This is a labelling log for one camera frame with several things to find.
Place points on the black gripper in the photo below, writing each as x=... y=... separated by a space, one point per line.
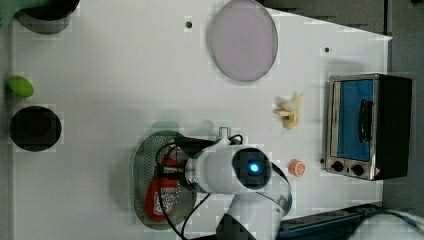
x=184 y=170

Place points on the plush red ketchup bottle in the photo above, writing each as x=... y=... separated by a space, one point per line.
x=161 y=195

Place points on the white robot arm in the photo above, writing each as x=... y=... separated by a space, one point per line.
x=260 y=191

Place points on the grey metal strainer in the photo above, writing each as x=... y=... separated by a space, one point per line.
x=143 y=171

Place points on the plush peeled banana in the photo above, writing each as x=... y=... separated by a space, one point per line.
x=289 y=110

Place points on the plush orange half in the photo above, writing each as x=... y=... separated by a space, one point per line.
x=297 y=167

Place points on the round purple plate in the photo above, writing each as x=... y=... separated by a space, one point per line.
x=244 y=40

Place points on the black cylindrical cup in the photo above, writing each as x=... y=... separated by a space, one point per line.
x=35 y=128

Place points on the green plush vegetable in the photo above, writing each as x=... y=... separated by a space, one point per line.
x=21 y=86

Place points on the silver toaster oven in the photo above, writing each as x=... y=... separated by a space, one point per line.
x=368 y=126

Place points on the grey pot with black rim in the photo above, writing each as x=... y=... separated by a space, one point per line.
x=49 y=19

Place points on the blue table edge rail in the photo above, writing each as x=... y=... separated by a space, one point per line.
x=333 y=225

